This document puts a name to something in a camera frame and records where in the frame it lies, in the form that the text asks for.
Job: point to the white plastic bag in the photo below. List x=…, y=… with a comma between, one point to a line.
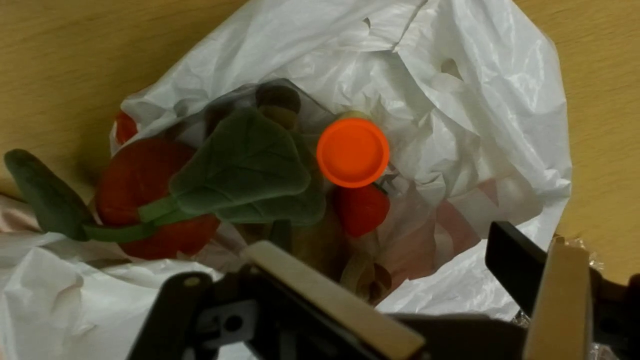
x=469, y=93

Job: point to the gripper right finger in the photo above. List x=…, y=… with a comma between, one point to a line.
x=561, y=327

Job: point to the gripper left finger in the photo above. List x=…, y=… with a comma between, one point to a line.
x=360, y=322

